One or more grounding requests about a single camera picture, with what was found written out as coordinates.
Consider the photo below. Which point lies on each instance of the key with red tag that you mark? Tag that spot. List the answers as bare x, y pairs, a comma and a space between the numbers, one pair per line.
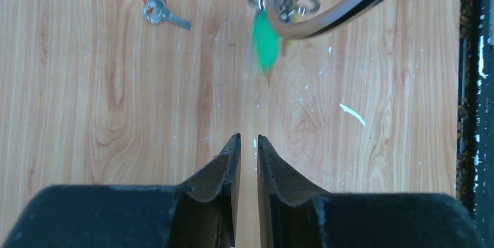
156, 12

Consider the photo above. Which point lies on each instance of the key with green tag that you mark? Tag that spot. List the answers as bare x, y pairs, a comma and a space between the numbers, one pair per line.
264, 44

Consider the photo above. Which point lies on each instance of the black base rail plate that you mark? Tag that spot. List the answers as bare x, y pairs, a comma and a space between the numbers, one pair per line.
475, 114

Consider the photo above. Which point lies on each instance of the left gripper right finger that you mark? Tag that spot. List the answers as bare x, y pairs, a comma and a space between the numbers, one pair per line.
295, 212

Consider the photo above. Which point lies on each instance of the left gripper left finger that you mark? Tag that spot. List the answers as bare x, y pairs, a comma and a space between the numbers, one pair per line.
199, 212

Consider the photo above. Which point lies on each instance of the metal keyring with keys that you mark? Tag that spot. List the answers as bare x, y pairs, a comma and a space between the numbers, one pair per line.
302, 19

